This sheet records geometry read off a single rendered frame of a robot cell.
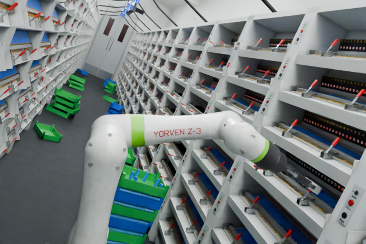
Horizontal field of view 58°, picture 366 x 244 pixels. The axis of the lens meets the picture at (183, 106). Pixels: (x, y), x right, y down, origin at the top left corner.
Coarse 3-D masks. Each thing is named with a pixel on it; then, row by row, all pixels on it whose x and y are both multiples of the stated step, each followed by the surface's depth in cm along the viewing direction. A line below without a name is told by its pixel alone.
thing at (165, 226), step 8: (160, 216) 235; (168, 216) 236; (160, 224) 230; (168, 224) 230; (176, 224) 229; (160, 232) 228; (168, 232) 218; (176, 232) 218; (168, 240) 212; (176, 240) 213; (184, 240) 211
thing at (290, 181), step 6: (276, 174) 146; (282, 174) 142; (282, 180) 139; (288, 180) 137; (294, 180) 136; (294, 186) 133; (300, 186) 130; (300, 192) 127; (306, 192) 126; (312, 198) 122; (318, 198) 121; (318, 204) 119; (324, 204) 116; (324, 210) 116; (330, 210) 113
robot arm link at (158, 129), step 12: (144, 120) 112; (156, 120) 113; (168, 120) 114; (180, 120) 115; (192, 120) 115; (204, 120) 116; (216, 120) 116; (144, 132) 110; (156, 132) 111; (168, 132) 112; (180, 132) 113; (192, 132) 114; (204, 132) 115; (216, 132) 116
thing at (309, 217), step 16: (288, 160) 159; (256, 176) 150; (272, 176) 144; (272, 192) 135; (288, 192) 129; (336, 192) 127; (288, 208) 124; (304, 208) 117; (304, 224) 113; (320, 224) 107
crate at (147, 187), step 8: (128, 168) 201; (120, 176) 181; (128, 176) 199; (152, 176) 209; (120, 184) 180; (128, 184) 182; (136, 184) 184; (144, 184) 186; (152, 184) 205; (144, 192) 187; (152, 192) 189; (160, 192) 191
